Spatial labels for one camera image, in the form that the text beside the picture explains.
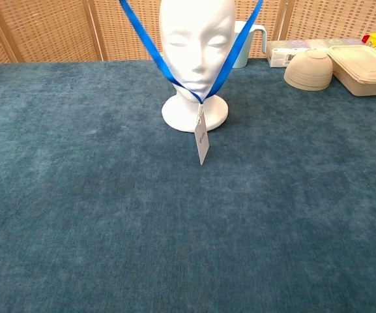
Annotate multicolour tissue packet bundle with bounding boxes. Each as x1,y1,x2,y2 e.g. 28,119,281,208
265,38,364,68

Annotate beige upturned bowl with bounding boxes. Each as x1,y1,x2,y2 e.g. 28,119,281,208
283,48,334,91

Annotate white ID badge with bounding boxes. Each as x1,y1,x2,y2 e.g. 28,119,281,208
194,102,210,166

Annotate white foam mannequin head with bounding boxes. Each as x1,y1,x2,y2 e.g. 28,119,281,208
158,0,236,133

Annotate beige lidded lunch box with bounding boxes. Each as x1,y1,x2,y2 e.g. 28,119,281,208
326,44,376,97

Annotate wicker folding screen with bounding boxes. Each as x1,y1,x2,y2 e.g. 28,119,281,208
0,0,376,65

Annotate light blue handled pitcher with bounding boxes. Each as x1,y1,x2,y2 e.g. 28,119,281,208
231,20,268,69

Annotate blue lanyard strap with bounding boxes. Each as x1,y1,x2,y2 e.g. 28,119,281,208
119,0,264,105

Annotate dark teal table cloth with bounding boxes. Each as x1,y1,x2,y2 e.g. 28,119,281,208
0,58,376,313

